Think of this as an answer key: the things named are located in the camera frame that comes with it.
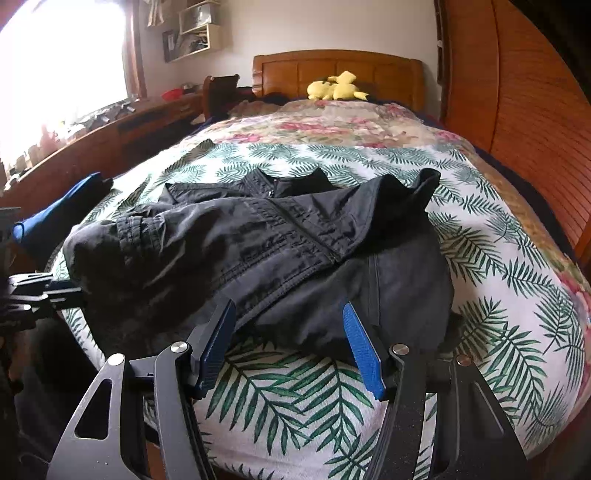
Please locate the red bowl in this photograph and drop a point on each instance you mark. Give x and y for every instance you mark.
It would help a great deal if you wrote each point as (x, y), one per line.
(172, 94)

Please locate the wooden chair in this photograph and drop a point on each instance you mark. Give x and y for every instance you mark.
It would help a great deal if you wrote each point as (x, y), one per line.
(218, 94)

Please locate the white wall shelf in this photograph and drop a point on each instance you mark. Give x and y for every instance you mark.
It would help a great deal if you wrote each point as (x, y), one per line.
(197, 31)

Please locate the folded navy blue cloth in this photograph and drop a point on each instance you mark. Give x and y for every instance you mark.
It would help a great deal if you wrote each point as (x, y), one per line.
(40, 234)

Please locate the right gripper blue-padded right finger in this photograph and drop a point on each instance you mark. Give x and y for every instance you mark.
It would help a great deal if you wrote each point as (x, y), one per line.
(472, 437)

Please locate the wooden headboard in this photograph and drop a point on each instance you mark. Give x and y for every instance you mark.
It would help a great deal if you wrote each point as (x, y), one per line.
(385, 77)

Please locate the window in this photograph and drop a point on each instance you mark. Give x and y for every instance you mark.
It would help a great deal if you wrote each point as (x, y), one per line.
(60, 60)

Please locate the leaf and floral bedspread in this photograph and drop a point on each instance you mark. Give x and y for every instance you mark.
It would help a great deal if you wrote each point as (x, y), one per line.
(278, 413)

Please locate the black jacket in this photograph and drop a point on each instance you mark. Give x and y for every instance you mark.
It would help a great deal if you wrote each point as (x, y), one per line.
(289, 252)

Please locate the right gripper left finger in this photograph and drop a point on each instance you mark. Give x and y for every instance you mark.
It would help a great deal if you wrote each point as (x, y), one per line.
(131, 403)

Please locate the yellow plush toy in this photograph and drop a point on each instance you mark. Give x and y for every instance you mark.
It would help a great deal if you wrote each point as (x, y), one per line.
(338, 88)

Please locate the long wooden desk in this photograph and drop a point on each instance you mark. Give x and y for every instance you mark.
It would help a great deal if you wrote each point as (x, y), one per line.
(110, 150)

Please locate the wooden louvered wardrobe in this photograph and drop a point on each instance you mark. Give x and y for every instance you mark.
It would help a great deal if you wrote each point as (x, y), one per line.
(507, 90)

